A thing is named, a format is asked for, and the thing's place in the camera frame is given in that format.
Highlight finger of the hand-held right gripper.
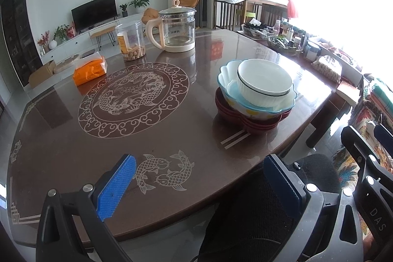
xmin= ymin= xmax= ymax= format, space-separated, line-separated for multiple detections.
xmin=341 ymin=125 xmax=393 ymax=233
xmin=375 ymin=124 xmax=393 ymax=147

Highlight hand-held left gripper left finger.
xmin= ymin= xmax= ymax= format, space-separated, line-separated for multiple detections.
xmin=36 ymin=154 xmax=136 ymax=262

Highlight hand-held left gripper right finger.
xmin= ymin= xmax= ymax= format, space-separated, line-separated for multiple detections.
xmin=263 ymin=154 xmax=366 ymax=262

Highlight white bowl blue floral print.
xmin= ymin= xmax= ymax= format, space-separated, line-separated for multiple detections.
xmin=237 ymin=59 xmax=293 ymax=96

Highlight scalloped white and blue bowl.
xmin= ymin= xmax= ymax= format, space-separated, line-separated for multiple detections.
xmin=217 ymin=60 xmax=296 ymax=117

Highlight black mesh office chair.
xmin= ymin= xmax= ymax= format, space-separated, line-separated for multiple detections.
xmin=198 ymin=153 xmax=343 ymax=262

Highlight red book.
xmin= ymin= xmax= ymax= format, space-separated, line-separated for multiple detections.
xmin=336 ymin=81 xmax=361 ymax=104

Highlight clear bag of nuts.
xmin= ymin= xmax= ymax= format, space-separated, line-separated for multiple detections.
xmin=311 ymin=55 xmax=343 ymax=84

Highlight glass jar blue lid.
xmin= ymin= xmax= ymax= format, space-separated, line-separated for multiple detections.
xmin=304 ymin=41 xmax=322 ymax=62

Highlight orange tissue pack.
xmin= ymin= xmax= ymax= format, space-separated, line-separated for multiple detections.
xmin=73 ymin=52 xmax=109 ymax=86

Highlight cardboard box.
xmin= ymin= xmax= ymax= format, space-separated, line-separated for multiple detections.
xmin=28 ymin=60 xmax=56 ymax=87

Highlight white TV cabinet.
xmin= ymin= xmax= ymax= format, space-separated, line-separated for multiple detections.
xmin=40 ymin=12 xmax=154 ymax=64

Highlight clear plastic snack jar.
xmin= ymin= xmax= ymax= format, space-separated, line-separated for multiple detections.
xmin=115 ymin=21 xmax=146 ymax=61

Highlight wooden bench black legs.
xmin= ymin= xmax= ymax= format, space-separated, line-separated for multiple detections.
xmin=90 ymin=25 xmax=116 ymax=51

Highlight glass tray of clutter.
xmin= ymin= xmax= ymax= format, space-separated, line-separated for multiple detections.
xmin=241 ymin=19 xmax=272 ymax=40

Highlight red cloth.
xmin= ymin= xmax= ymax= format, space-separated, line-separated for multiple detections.
xmin=256 ymin=0 xmax=299 ymax=18

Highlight red flowers in vase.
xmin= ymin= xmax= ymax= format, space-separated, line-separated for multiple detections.
xmin=37 ymin=31 xmax=50 ymax=54

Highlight bushy green potted plant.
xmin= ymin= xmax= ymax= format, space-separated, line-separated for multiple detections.
xmin=54 ymin=24 xmax=70 ymax=42

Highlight black television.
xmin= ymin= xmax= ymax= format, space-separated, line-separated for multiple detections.
xmin=71 ymin=0 xmax=118 ymax=33

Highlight dark display cabinet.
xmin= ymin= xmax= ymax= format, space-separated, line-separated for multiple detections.
xmin=0 ymin=0 xmax=43 ymax=87

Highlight large green potted plant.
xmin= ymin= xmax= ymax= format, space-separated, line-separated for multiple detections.
xmin=128 ymin=0 xmax=152 ymax=14

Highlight glass kettle cream handle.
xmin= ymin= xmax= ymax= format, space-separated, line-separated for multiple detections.
xmin=145 ymin=0 xmax=197 ymax=53

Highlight dark wooden bed frame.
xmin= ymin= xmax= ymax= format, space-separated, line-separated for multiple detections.
xmin=213 ymin=0 xmax=289 ymax=32

